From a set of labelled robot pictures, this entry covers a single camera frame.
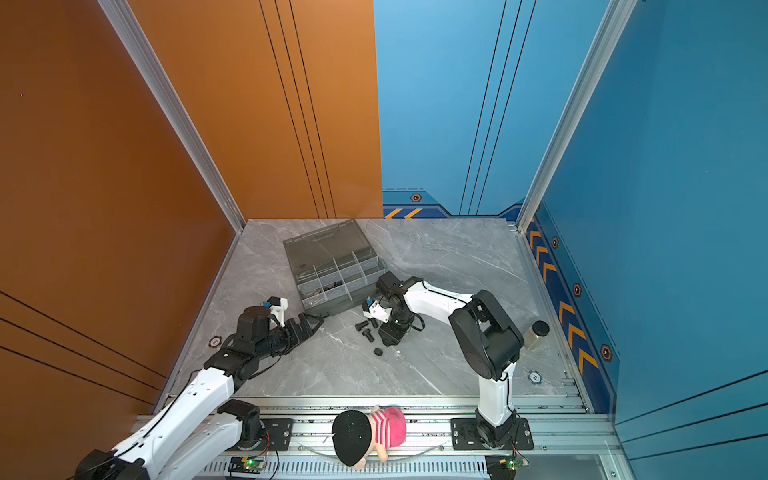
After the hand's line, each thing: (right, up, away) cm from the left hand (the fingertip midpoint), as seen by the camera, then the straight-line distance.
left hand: (316, 324), depth 82 cm
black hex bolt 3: (+14, -5, +7) cm, 16 cm away
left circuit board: (-13, -31, -12) cm, 35 cm away
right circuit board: (+48, -31, -12) cm, 58 cm away
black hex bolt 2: (+15, -1, +9) cm, 18 cm away
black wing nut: (-1, +8, +14) cm, 16 cm away
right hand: (+20, -5, +8) cm, 22 cm away
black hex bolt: (+11, -3, +9) cm, 14 cm away
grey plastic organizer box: (+1, +15, +21) cm, 26 cm away
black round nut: (+17, -9, +4) cm, 20 cm away
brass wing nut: (-4, +7, +17) cm, 19 cm away
